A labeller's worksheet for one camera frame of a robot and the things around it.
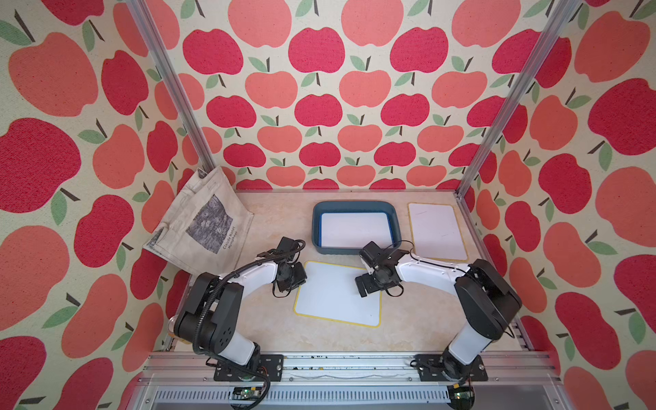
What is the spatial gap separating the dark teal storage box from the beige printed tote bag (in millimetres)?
329

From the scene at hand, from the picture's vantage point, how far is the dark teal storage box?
1028 millimetres

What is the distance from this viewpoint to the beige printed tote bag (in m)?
0.78
